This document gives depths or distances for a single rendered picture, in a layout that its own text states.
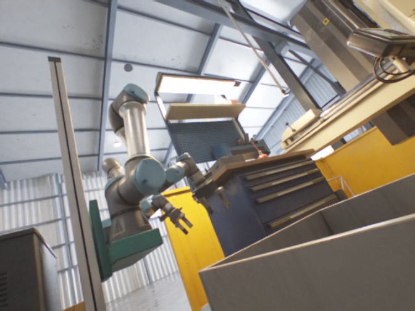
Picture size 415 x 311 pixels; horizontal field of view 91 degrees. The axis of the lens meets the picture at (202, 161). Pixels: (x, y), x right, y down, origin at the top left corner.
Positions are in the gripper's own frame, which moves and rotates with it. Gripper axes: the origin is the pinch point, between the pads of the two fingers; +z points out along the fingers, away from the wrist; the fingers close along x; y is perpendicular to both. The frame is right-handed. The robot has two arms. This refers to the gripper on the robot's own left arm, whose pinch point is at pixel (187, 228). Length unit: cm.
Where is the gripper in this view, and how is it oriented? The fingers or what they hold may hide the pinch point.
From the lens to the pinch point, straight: 140.8
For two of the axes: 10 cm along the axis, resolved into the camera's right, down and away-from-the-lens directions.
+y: 6.4, -4.9, 5.9
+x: -2.6, 5.8, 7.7
